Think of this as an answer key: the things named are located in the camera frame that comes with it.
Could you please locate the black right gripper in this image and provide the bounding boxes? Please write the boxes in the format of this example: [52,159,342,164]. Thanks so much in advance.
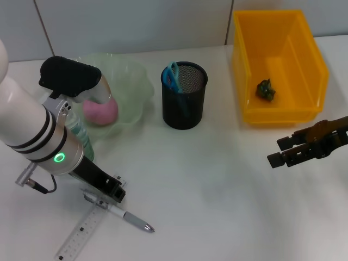
[267,116,348,169]

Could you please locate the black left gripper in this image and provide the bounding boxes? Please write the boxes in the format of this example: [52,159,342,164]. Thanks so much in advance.
[69,156,127,204]

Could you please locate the clear plastic ruler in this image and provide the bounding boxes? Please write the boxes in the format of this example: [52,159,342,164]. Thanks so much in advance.
[54,173,128,261]

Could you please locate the green plastic wrapper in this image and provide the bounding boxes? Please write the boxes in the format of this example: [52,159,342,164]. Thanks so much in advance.
[256,78,277,102]

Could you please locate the clear water bottle green label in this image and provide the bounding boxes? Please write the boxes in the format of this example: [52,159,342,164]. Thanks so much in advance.
[64,111,95,161]

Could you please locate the pink peach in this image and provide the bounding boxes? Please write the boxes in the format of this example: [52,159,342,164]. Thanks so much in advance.
[83,97,120,126]

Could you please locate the blue scissors with sheath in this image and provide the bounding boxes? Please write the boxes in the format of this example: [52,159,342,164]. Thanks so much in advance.
[162,61,191,118]

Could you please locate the grey silver ballpoint pen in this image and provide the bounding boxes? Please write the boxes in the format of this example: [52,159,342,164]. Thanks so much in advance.
[83,189,156,233]

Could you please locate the black mesh pen cup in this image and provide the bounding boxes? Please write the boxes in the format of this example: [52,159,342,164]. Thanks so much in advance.
[161,61,209,131]

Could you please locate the pale green glass fruit plate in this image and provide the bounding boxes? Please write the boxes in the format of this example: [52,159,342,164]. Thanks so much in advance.
[40,53,156,142]

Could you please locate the yellow plastic bin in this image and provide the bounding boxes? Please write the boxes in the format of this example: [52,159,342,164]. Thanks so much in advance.
[231,9,330,128]

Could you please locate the left gripper cable with plug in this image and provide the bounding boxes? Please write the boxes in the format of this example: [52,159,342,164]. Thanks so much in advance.
[27,173,58,194]

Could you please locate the silver black wrist camera box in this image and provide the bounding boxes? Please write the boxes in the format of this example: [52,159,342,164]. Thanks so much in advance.
[38,55,113,105]

